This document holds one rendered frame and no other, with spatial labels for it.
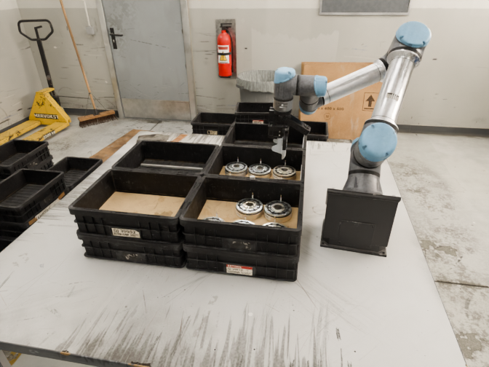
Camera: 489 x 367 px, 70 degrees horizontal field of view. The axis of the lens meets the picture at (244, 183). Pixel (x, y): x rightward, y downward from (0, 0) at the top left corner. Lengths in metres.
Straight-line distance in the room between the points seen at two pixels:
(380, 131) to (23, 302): 1.29
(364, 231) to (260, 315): 0.49
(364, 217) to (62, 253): 1.14
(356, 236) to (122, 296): 0.85
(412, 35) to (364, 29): 2.78
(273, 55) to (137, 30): 1.62
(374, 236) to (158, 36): 3.68
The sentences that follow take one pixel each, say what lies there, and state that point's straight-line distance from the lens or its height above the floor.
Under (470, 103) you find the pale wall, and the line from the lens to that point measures 4.68.
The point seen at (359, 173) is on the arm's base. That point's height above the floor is 0.98.
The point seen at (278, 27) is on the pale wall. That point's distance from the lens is 4.19.
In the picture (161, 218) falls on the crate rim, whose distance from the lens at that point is 1.17.
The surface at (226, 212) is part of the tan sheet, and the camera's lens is 1.34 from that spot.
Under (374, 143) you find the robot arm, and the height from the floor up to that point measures 1.13.
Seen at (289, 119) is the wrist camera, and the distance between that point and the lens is 1.39.
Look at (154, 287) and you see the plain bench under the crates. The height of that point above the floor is 0.70.
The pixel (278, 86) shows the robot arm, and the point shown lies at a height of 1.26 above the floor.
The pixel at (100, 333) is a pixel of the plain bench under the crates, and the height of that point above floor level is 0.70.
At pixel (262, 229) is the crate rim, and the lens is 1.10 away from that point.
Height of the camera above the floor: 1.60
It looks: 30 degrees down
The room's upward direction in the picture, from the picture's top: 1 degrees counter-clockwise
